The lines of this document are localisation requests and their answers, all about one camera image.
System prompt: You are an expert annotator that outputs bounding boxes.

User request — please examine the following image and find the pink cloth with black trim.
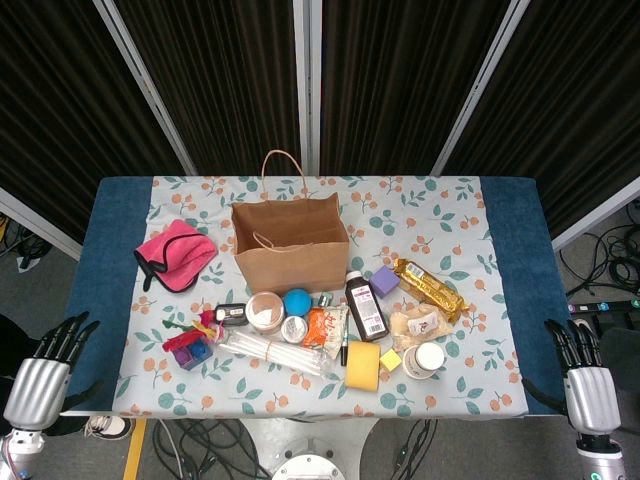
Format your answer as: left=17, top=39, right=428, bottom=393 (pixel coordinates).
left=133, top=218, right=220, bottom=294

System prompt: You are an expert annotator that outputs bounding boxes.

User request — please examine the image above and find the blue velvet table cover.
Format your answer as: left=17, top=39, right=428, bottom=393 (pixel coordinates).
left=55, top=175, right=586, bottom=417

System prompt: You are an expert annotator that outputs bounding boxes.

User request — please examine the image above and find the black ribbed partition panel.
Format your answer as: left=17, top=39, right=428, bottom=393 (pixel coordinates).
left=307, top=0, right=531, bottom=177
left=94, top=0, right=311, bottom=177
left=432, top=0, right=640, bottom=251
left=0, top=0, right=194, bottom=261

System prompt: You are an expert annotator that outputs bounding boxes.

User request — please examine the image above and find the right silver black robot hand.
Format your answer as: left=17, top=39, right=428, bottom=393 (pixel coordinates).
left=521, top=318, right=623, bottom=435

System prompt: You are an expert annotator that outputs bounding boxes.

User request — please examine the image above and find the black tin with label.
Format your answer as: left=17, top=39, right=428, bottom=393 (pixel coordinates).
left=214, top=302, right=250, bottom=327

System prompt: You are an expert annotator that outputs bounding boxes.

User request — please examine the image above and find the black power strip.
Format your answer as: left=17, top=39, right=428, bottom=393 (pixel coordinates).
left=567, top=298, right=640, bottom=315

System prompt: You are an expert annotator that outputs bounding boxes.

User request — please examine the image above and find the purple foam cube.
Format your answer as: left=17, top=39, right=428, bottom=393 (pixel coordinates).
left=368, top=265, right=401, bottom=299

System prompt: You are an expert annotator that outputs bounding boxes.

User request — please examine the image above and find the blue rubber ball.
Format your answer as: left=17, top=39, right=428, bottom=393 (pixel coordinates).
left=282, top=288, right=314, bottom=318

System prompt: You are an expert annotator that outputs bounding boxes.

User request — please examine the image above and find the small clear jar of pins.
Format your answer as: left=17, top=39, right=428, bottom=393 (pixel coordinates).
left=279, top=315, right=310, bottom=345

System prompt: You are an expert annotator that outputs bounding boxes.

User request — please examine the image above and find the person in black trousers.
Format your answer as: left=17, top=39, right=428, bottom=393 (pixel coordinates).
left=0, top=312, right=56, bottom=401

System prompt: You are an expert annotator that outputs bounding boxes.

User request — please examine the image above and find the yellow sponge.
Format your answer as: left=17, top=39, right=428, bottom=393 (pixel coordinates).
left=344, top=340, right=382, bottom=391

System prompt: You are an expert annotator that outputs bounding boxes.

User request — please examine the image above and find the gold foil biscuit pack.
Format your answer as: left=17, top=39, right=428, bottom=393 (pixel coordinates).
left=392, top=257, right=471, bottom=325

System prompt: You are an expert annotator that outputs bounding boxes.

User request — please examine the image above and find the clear plastic packet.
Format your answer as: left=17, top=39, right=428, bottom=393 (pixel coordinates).
left=389, top=304, right=454, bottom=351

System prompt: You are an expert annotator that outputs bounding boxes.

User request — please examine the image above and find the orange white snack packet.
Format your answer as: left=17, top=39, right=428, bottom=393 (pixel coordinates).
left=302, top=303, right=350, bottom=360

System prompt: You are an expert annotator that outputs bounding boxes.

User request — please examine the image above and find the brown medicine bottle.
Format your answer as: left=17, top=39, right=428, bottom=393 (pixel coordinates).
left=344, top=270, right=390, bottom=343

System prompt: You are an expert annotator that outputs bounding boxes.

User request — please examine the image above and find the blue purple toy block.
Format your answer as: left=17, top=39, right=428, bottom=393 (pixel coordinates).
left=172, top=341, right=214, bottom=372

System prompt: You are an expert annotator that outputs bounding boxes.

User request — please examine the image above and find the white jar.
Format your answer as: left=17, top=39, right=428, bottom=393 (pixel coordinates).
left=402, top=341, right=446, bottom=381

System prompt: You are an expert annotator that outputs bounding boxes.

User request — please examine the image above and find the bundle of clear straws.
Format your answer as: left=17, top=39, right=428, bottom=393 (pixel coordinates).
left=215, top=327, right=335, bottom=379

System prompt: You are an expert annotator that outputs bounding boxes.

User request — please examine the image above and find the white black sneaker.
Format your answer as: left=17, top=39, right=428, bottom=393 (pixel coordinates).
left=83, top=414, right=132, bottom=442

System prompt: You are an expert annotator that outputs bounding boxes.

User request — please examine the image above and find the clear jar of rubber bands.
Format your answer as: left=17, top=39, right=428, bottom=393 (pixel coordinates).
left=244, top=291, right=287, bottom=337

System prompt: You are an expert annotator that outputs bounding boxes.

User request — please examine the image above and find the floral print tablecloth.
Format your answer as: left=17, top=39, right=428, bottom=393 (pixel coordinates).
left=110, top=174, right=529, bottom=419

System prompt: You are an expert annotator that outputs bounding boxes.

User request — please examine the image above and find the colourful feather toy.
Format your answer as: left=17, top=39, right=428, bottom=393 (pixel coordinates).
left=160, top=309, right=226, bottom=354

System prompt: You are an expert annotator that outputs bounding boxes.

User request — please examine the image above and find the brown paper bag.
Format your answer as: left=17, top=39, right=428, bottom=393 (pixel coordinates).
left=230, top=149, right=351, bottom=296

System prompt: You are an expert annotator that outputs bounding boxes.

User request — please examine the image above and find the round white robot base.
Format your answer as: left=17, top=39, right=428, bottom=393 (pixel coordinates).
left=272, top=452, right=346, bottom=480

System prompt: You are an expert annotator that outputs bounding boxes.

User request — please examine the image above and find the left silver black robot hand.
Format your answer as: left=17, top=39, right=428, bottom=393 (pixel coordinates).
left=2, top=310, right=106, bottom=432

